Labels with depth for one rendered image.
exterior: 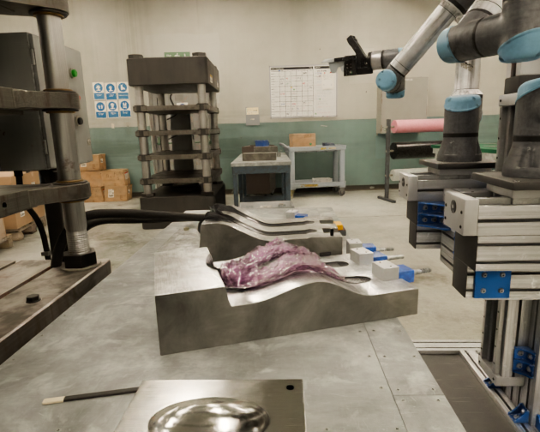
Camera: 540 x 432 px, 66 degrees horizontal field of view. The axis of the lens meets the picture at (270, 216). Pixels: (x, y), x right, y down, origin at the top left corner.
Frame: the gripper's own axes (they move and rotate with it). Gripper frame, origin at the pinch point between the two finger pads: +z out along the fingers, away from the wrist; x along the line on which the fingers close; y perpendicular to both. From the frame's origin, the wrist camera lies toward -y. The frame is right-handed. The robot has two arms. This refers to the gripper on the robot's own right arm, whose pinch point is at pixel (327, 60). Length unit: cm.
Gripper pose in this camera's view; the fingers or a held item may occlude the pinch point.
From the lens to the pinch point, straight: 194.5
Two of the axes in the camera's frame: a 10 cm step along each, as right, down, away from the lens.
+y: 1.0, 9.4, 3.2
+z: -8.7, -0.7, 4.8
